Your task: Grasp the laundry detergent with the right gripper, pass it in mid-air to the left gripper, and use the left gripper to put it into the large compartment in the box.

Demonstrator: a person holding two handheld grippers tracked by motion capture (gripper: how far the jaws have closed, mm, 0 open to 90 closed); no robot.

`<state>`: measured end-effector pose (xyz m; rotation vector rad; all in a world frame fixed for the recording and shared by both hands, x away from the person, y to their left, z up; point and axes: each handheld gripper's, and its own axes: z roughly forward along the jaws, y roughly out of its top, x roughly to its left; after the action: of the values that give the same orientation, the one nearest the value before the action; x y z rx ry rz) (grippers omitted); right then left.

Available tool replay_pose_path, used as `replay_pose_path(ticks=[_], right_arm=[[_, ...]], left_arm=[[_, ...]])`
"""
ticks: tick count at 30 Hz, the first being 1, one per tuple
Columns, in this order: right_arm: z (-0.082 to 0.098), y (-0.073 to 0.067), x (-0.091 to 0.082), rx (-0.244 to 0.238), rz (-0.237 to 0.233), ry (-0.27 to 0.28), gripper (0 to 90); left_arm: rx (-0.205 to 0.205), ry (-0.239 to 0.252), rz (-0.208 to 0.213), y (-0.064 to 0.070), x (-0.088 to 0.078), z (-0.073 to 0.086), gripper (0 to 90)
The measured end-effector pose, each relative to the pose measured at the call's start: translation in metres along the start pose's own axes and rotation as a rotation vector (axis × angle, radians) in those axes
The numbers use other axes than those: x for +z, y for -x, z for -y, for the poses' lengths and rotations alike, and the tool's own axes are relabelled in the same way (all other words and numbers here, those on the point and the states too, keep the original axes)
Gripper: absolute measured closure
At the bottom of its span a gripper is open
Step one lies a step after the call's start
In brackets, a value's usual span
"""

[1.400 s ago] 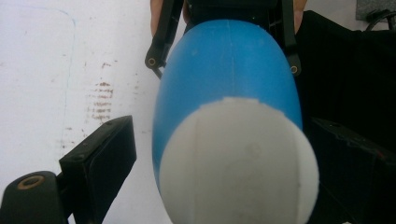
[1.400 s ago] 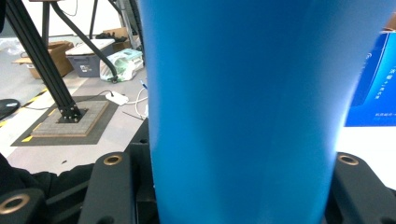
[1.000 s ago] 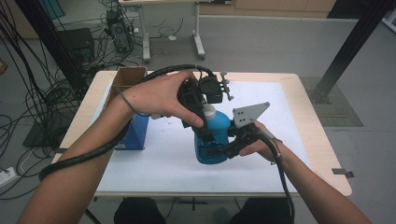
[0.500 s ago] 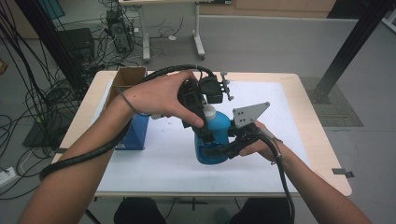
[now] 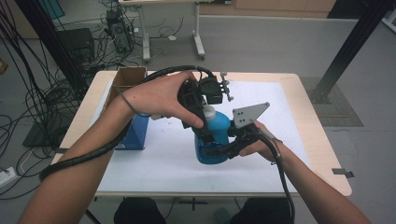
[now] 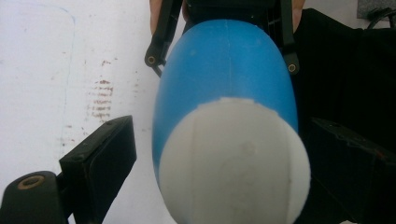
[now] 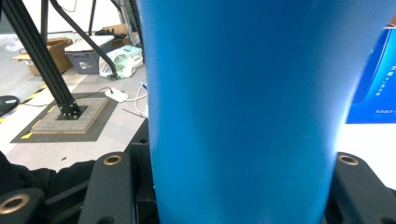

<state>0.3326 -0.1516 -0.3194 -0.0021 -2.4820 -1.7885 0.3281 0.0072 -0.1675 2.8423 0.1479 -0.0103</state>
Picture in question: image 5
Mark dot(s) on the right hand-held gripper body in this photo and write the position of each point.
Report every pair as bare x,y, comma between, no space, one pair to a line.
246,116

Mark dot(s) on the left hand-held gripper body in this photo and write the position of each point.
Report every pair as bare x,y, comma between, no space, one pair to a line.
191,96

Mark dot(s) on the blue bottle with white cap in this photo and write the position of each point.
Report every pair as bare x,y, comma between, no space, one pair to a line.
221,124

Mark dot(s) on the blue cardboard box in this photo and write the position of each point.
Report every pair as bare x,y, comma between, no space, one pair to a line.
135,133

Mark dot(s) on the person's left hand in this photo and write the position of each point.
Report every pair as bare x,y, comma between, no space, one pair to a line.
158,96

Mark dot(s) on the person's right hand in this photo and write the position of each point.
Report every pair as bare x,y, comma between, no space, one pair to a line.
267,146

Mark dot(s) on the white table mat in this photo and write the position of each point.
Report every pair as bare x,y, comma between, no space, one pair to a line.
174,174

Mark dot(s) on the person's right leg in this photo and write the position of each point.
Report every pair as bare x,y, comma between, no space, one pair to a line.
261,211

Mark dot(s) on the person's leg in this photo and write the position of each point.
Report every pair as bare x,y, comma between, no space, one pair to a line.
140,211
261,211

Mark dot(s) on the light wooden table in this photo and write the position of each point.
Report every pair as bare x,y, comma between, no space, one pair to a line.
314,124

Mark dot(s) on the computer tower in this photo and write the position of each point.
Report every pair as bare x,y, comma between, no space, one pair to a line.
120,31

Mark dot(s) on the person's left leg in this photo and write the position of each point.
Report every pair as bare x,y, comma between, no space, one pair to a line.
140,211

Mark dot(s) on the black tape piece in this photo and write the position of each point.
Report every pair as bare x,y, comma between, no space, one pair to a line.
342,172
57,151

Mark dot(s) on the black box on floor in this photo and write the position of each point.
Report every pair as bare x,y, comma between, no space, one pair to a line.
76,43

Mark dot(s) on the white power strip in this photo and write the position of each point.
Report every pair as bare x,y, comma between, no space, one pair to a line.
7,176

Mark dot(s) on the white desk frame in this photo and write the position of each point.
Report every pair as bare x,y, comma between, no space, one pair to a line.
198,34

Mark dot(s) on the black metal post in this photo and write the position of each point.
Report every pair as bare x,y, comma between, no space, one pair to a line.
351,46
53,40

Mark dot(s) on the black floor base plate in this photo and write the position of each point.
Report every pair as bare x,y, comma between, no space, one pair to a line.
40,133

